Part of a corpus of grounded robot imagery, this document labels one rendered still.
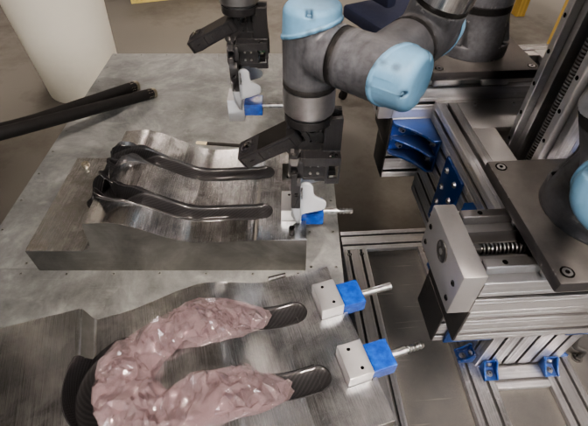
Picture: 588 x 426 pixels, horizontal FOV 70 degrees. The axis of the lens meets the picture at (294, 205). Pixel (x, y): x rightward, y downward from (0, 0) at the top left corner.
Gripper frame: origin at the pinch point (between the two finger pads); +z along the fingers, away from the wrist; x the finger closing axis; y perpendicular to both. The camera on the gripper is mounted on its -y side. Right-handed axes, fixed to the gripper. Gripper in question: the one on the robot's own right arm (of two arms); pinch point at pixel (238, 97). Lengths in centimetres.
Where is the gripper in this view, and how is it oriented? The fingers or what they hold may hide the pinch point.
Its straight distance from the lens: 96.4
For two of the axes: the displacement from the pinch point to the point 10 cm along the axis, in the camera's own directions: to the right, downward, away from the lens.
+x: 0.0, -7.2, 7.0
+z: 0.0, 7.0, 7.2
